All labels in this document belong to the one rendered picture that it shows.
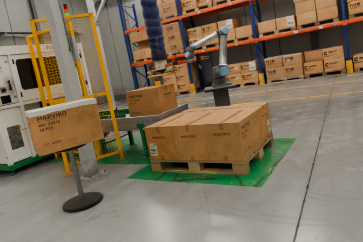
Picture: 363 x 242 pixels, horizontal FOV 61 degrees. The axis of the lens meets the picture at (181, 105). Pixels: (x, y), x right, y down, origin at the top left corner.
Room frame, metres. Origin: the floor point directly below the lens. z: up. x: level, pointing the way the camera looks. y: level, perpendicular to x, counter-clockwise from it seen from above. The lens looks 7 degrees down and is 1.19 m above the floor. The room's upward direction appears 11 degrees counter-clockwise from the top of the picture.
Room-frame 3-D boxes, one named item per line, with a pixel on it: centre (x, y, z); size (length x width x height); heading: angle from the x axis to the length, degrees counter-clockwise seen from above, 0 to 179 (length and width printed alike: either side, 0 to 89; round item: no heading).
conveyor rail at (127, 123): (4.67, 1.26, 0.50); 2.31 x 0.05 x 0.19; 57
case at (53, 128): (3.01, 1.16, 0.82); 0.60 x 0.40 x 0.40; 120
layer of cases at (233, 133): (3.69, -0.29, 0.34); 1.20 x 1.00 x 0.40; 57
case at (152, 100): (4.51, 0.41, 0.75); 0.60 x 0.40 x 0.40; 57
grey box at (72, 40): (3.95, 1.23, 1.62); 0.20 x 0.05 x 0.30; 57
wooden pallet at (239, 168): (3.69, -0.29, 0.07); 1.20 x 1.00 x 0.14; 57
